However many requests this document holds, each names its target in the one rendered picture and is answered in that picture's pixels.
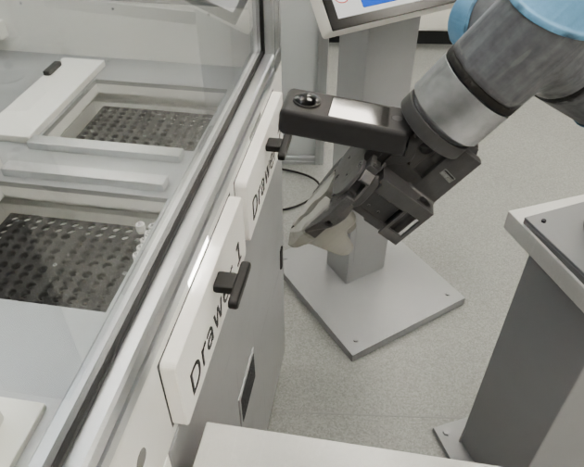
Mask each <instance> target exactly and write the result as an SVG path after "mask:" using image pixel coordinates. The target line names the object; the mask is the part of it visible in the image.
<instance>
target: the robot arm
mask: <svg viewBox="0 0 584 467"><path fill-rule="evenodd" d="M448 35H449V39H450V41H451V43H452V44H453V46H452V47H451V48H450V49H449V50H448V51H447V52H446V53H445V54H444V55H443V56H442V57H441V58H440V59H439V60H438V61H437V63H436V64H435V65H434V66H433V67H432V68H431V69H430V70H429V71H428V72H427V73H426V74H425V75H424V76H423V77H422V78H421V79H420V80H419V81H418V82H417V83H416V84H415V86H414V89H412V90H411V91H410V92H409V93H408V94H407V95H406V96H405V97H404V98H403V99H402V101H401V103H400V107H401V108H400V107H391V106H386V105H380V104H376V103H371V102H365V101H361V100H356V99H350V98H346V97H340V96H335V95H326V94H321V93H315V92H311V91H306V90H300V89H296V88H293V89H290V90H289V91H288V93H287V95H286V99H285V101H284V104H283V105H282V108H281V110H280V114H279V123H278V129H279V131H280V132H281V133H285V134H290V135H295V136H299V137H304V138H310V139H314V140H319V141H324V142H328V143H334V144H339V145H347V146H350V148H349V149H348V151H347V152H346V153H345V155H344V156H343V157H342V158H341V159H340V160H339V161H338V162H337V163H336V164H335V165H334V166H333V168H332V169H331V170H330V171H329V172H328V173H327V174H326V175H325V177H324V178H323V180H322V181H321V182H320V184H319V185H318V186H317V187H316V189H315V190H314V191H313V193H312V196H311V197H310V198H309V200H308V201H307V202H306V204H305V205H304V207H303V208H302V210H301V211H300V213H299V214H298V216H297V217H296V219H295V220H294V222H293V224H292V225H291V230H290V233H289V239H288V245H289V246H291V247H300V246H304V245H307V244H310V245H314V246H318V247H319V248H322V249H324V250H327V251H329V252H332V253H334V254H337V255H339V256H346V255H348V254H349V253H350V252H351V251H352V250H353V248H354V245H353V244H352V242H351V241H350V239H349V236H348V234H350V233H351V232H353V231H354V230H355V228H356V216H355V213H354V212H353V211H352V210H354V211H356V212H357V213H359V214H360V215H361V216H363V219H364V220H365V221H367V222H368V223H369V224H371V225H372V226H374V227H375V228H376V229H377V230H379V231H378V233H379V234H381V235H382V236H383V237H385V238H386V239H387V240H388V241H390V242H391V243H393V244H394V245H396V244H398V243H399V242H400V241H401V240H403V239H404V238H405V237H406V236H408V235H409V234H410V233H412V232H413V231H414V230H415V229H416V228H418V227H419V226H420V225H421V224H423V223H424V222H425V221H427V220H428V219H429V218H430V217H432V216H433V215H434V207H433V205H434V203H435V202H436V201H437V200H438V199H440V198H441V197H442V196H443V195H445V194H446V193H447V192H448V191H449V190H451V188H452V187H453V186H455V185H456V184H457V183H458V182H460V181H461V180H462V179H463V178H465V177H466V176H467V175H468V174H469V173H471V172H472V171H473V170H474V169H476V168H477V167H478V166H479V165H481V159H480V157H479V156H478V155H477V151H478V143H479V142H480V141H481V140H483V139H484V138H485V137H486V136H487V135H489V134H490V133H491V132H492V131H493V130H495V129H496V128H497V127H498V126H499V125H501V124H502V123H503V122H504V121H505V120H507V119H508V118H509V117H510V116H511V115H512V114H513V113H515V112H516V111H517V110H518V109H519V108H520V107H521V106H523V105H524V104H525V103H526V102H527V101H528V100H529V99H530V98H531V97H533V96H535V97H537V98H538V99H539V100H541V101H542V102H544V103H546V104H548V105H549V106H551V107H553V108H555V109H557V110H558V111H560V112H562V113H564V114H565V115H566V116H568V117H569V118H571V119H573V120H574V122H575V123H576V124H577V125H579V126H580V127H582V128H584V0H456V2H455V3H454V5H453V7H452V9H451V12H450V15H449V20H448ZM416 219H417V220H418V222H417V223H415V224H414V225H413V226H412V227H410V228H409V229H408V230H407V231H406V232H404V233H403V234H402V235H400V234H399V232H401V231H402V230H403V229H404V228H405V227H407V226H408V225H409V224H410V223H412V222H413V221H414V220H416Z"/></svg>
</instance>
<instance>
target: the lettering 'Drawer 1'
mask: <svg viewBox="0 0 584 467"><path fill-rule="evenodd" d="M237 248H238V258H239V261H238V264H237V267H238V265H239V262H240V259H241V257H242V256H240V253H239V242H238V243H237V246H236V250H237ZM218 311H219V314H220V317H221V316H222V296H221V310H220V308H219V305H218V307H217V320H216V317H215V315H214V317H213V319H214V321H215V324H216V326H217V328H218V325H219V318H218ZM210 330H211V333H210V336H209V332H210ZM209 332H208V335H207V339H208V337H209V340H210V337H211V335H212V338H211V343H210V345H209V342H208V350H210V348H211V345H212V340H213V338H214V334H213V328H212V326H211V327H210V328H209ZM205 345H206V341H205V343H204V346H203V348H202V351H201V354H202V359H203V365H204V366H205V358H204V347H205ZM197 364H198V368H199V375H198V379H197V385H198V382H199V378H200V372H201V366H200V360H197V361H196V362H195V365H194V367H193V370H192V372H191V375H190V378H191V383H192V387H193V392H194V395H195V393H196V390H197V385H196V388H195V384H194V379H193V372H194V369H195V367H196V365H197Z"/></svg>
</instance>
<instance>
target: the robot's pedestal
mask: <svg viewBox="0 0 584 467"><path fill-rule="evenodd" d="M580 202H584V195H581V196H573V197H569V198H565V199H560V200H556V201H552V202H548V203H543V204H538V205H535V206H530V207H526V208H519V209H514V210H510V211H508V214H507V217H506V220H505V224H504V226H503V227H504V229H505V230H506V231H507V232H508V233H509V234H510V235H511V236H512V237H513V238H514V240H515V241H516V242H517V243H518V244H519V245H520V246H521V247H522V248H524V249H525V251H526V252H527V253H528V255H529V256H528V258H527V263H526V265H525V268H524V270H523V272H522V275H521V278H520V281H519V283H518V286H517V288H516V290H515V293H514V297H513V300H512V303H511V305H510V308H509V310H508V312H507V315H506V318H505V320H504V323H503V326H502V328H501V332H500V334H499V337H498V340H497V343H496V345H495V348H494V350H493V352H492V355H491V358H490V360H489V365H488V367H487V369H486V372H485V374H484V377H483V380H482V382H481V385H480V387H479V389H478V392H477V395H476V399H475V402H474V405H473V407H472V409H471V412H470V414H469V417H466V418H463V419H461V420H458V421H454V422H451V423H446V424H443V425H440V426H437V427H434V428H433V432H434V434H435V436H436V438H437V439H438V442H439V444H440V445H441V446H442V448H443V450H444V452H445V454H446V455H447V457H448V459H453V460H458V461H470V462H476V463H482V464H488V465H495V466H501V467H584V284H583V283H582V282H581V281H580V280H579V279H578V278H577V277H576V276H575V275H574V274H573V273H572V272H571V271H570V270H569V269H568V268H567V267H566V266H565V265H564V263H563V262H562V261H561V260H559V259H558V258H557V257H556V256H555V255H554V254H553V253H552V252H551V250H550V249H549V248H548V247H546V246H545V245H544V244H543V243H542V242H541V241H540V240H539V238H538V237H537V236H536V235H534V234H533V233H532V232H531V231H530V230H529V229H528V228H527V227H526V225H525V224H524V223H523V222H524V219H525V217H528V216H532V215H536V214H539V213H542V212H546V211H550V210H553V209H557V208H563V207H566V206H570V205H574V204H577V203H580Z"/></svg>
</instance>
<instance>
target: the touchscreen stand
mask: <svg viewBox="0 0 584 467"><path fill-rule="evenodd" d="M420 19H421V16H420V17H416V18H412V19H405V20H401V21H397V22H393V23H389V24H386V25H382V26H377V27H373V28H370V29H366V30H362V31H358V32H351V33H347V34H343V35H339V49H338V66H337V83H336V96H340V97H346V98H350V99H356V100H361V101H365V102H371V103H376V104H380V105H386V106H391V107H400V103H401V101H402V99H403V98H404V97H405V96H406V95H407V94H408V93H409V92H410V88H411V81H412V75H413V63H414V57H415V51H416V45H417V38H418V32H419V25H420ZM400 108H401V107H400ZM349 148H350V146H347V145H339V144H334V149H333V166H334V165H335V164H336V163H337V162H338V161H339V160H340V159H341V158H342V157H343V156H344V155H345V153H346V152H347V151H348V149H349ZM333 166H332V168H333ZM352 211H353V212H354V213H355V216H356V228H355V230H354V231H353V232H351V233H348V236H349V239H350V241H351V242H352V244H353V245H354V248H353V250H352V251H351V252H350V253H349V254H348V255H346V256H339V255H337V254H334V253H332V252H329V251H327V250H324V249H322V248H319V247H318V246H314V245H310V244H307V245H304V246H300V247H291V248H289V249H287V250H285V251H283V257H284V280H285V281H286V283H287V284H288V285H289V286H290V287H291V289H292V290H293V291H294V292H295V293H296V295H297V296H298V297H299V299H300V300H301V301H302V302H303V303H304V305H305V306H306V307H307V308H308V309H309V311H310V312H311V313H312V314H313V316H314V317H315V318H316V319H317V321H318V322H319V323H320V324H321V325H322V327H323V328H324V329H325V330H326V332H328V333H329V334H330V336H331V337H332V338H333V339H334V340H335V342H336V343H337V344H338V345H339V347H340V348H341V349H342V350H343V352H344V353H345V354H346V355H347V356H348V358H349V359H350V360H351V361H355V360H356V359H358V358H360V357H362V356H364V355H366V354H368V353H370V352H372V351H374V350H376V349H378V348H380V347H381V346H383V345H385V344H387V343H389V342H391V341H393V340H395V339H397V338H399V337H401V336H403V335H404V334H407V333H409V332H410V331H412V330H414V329H416V328H418V327H420V326H422V325H424V324H426V323H428V322H430V321H432V320H434V319H436V318H437V317H439V316H441V315H443V314H445V313H447V312H449V311H451V310H452V309H455V308H457V307H459V306H461V305H462V304H463V303H464V299H465V297H464V296H463V295H461V294H460V293H459V292H458V291H457V290H456V289H455V288H454V287H452V286H451V285H450V284H449V283H448V282H447V281H446V280H444V279H443V278H442V277H441V276H440V275H439V274H438V273H437V272H435V271H434V270H433V269H432V268H431V267H430V266H429V265H427V264H426V263H425V262H424V261H423V260H422V259H421V258H419V257H418V256H417V255H416V254H415V253H414V252H413V251H412V250H410V249H409V248H408V247H407V246H406V245H405V244H404V243H402V242H401V241H400V242H399V243H398V244H396V245H394V244H393V243H391V242H390V241H388V240H387V239H386V238H385V237H383V236H382V235H381V234H379V233H378V231H379V230H377V229H376V228H375V227H374V226H372V225H371V224H369V223H368V222H367V221H365V220H364V219H363V216H361V215H360V214H359V213H357V212H356V211H354V210H352Z"/></svg>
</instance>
